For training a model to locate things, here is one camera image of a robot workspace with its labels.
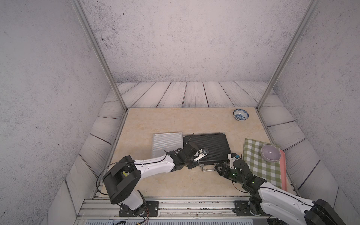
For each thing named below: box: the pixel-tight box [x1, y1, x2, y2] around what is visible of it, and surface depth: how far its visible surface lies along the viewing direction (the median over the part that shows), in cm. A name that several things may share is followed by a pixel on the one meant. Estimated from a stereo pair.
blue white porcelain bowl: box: [232, 108, 250, 122], surface depth 116 cm
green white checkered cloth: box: [242, 138, 282, 189], surface depth 90 cm
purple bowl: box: [260, 144, 282, 162], surface depth 91 cm
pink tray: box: [279, 149, 288, 192], surface depth 87 cm
